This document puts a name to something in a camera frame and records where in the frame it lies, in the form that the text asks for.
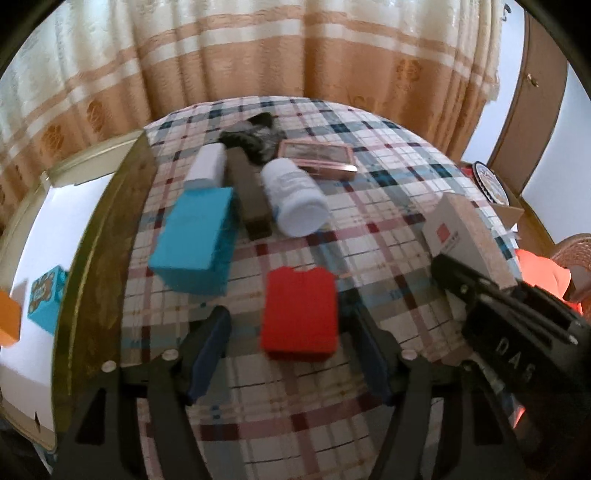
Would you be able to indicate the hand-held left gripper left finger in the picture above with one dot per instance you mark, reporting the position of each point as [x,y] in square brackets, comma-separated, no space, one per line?
[208,353]

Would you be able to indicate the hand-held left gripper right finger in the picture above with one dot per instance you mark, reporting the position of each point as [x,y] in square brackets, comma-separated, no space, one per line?
[375,364]

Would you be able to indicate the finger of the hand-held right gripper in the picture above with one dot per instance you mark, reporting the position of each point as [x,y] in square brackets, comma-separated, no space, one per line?
[489,288]
[512,360]

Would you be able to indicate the white box with cork side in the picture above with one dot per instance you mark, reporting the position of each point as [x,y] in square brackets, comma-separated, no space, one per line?
[466,230]

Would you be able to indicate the red building block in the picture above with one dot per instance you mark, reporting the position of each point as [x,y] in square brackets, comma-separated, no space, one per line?
[300,314]

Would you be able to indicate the large blue building block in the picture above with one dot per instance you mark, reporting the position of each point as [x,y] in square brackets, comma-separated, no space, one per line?
[191,244]

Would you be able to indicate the metal-rimmed tray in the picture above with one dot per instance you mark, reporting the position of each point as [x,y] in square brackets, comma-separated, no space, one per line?
[104,258]

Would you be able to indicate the long brown box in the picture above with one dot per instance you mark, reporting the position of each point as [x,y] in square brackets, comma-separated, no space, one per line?
[249,194]

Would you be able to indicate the white pill bottle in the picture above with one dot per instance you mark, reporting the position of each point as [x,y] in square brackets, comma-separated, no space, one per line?
[295,194]

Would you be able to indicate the white rectangular block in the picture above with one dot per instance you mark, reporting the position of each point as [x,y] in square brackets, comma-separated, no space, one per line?
[207,166]

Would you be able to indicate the orange cloth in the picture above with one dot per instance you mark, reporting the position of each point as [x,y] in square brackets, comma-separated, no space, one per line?
[545,274]

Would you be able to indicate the cardboard box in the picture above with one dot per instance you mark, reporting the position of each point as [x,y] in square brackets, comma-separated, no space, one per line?
[508,217]

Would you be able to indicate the wicker chair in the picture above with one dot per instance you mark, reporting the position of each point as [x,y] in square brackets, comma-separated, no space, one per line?
[577,249]

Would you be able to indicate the round patterned plate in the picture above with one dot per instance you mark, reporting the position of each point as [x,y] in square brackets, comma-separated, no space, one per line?
[491,182]

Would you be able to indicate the plaid tablecloth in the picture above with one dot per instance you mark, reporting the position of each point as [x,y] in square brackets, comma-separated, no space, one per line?
[369,221]

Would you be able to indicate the blue box with bear print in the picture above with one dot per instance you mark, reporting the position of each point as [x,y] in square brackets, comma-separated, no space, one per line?
[46,300]

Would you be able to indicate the brown wooden headboard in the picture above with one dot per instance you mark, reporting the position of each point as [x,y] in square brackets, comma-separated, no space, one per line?
[526,115]

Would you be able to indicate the orange building block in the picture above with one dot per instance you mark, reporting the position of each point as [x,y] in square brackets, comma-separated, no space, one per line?
[8,318]

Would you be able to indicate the pink flat box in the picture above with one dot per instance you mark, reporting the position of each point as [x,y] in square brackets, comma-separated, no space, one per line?
[318,157]

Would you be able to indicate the black crumpled cloth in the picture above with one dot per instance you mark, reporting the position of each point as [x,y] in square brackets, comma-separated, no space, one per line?
[254,136]

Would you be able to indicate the cream and tan curtain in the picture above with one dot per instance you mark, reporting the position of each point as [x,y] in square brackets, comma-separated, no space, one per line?
[231,55]

